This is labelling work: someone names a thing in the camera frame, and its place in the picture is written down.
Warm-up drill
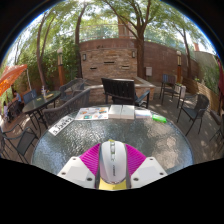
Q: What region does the dark mesh metal chair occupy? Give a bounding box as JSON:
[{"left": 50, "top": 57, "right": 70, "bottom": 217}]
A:
[
  {"left": 42, "top": 87, "right": 92, "bottom": 128},
  {"left": 59, "top": 77, "right": 86, "bottom": 103},
  {"left": 0, "top": 123, "right": 39, "bottom": 164},
  {"left": 176, "top": 93, "right": 210, "bottom": 136},
  {"left": 209, "top": 114, "right": 224, "bottom": 154}
]

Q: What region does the closed red patio umbrella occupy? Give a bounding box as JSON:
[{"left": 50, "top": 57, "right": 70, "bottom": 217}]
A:
[{"left": 216, "top": 56, "right": 224, "bottom": 108}]

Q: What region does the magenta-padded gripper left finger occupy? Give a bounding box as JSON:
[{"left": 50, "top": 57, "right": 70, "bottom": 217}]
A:
[{"left": 57, "top": 143, "right": 102, "bottom": 190}]

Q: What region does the white flat box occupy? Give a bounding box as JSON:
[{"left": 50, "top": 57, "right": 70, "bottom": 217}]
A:
[
  {"left": 107, "top": 104, "right": 123, "bottom": 120},
  {"left": 120, "top": 104, "right": 136, "bottom": 121}
]

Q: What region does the thin white booklet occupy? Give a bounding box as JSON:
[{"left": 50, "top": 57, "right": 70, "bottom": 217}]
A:
[{"left": 134, "top": 109, "right": 153, "bottom": 120}]

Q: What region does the black slatted bench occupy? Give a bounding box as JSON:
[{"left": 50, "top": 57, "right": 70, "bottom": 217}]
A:
[{"left": 100, "top": 77, "right": 151, "bottom": 109}]

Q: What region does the dark round patio table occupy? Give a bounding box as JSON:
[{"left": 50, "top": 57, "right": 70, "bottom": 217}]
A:
[{"left": 21, "top": 90, "right": 62, "bottom": 131}]

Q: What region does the person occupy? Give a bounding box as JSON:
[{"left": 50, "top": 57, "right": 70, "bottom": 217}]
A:
[
  {"left": 11, "top": 89, "right": 23, "bottom": 105},
  {"left": 2, "top": 100, "right": 10, "bottom": 118}
]

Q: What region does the white computer mouse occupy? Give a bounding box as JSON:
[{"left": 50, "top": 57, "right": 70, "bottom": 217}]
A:
[{"left": 98, "top": 139, "right": 129, "bottom": 185}]

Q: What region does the small green box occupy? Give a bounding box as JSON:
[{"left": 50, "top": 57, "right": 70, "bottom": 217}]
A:
[{"left": 151, "top": 113, "right": 168, "bottom": 124}]

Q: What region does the white card with black print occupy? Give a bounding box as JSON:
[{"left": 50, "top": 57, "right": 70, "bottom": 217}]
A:
[{"left": 48, "top": 115, "right": 75, "bottom": 137}]

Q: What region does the orange patio umbrella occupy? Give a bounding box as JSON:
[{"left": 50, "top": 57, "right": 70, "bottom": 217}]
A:
[{"left": 0, "top": 63, "right": 29, "bottom": 98}]

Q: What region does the wooden lamp post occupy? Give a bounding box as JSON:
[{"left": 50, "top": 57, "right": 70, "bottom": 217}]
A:
[{"left": 57, "top": 47, "right": 65, "bottom": 87}]

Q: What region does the colourful printed sheet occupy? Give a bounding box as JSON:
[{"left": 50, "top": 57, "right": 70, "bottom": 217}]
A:
[{"left": 74, "top": 106, "right": 110, "bottom": 121}]

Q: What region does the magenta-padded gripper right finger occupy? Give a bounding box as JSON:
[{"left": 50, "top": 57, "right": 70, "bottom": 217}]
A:
[{"left": 125, "top": 143, "right": 168, "bottom": 190}]

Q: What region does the blue patio chair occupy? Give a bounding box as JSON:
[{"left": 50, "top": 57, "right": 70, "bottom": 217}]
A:
[
  {"left": 22, "top": 88, "right": 38, "bottom": 105},
  {"left": 159, "top": 73, "right": 178, "bottom": 106}
]

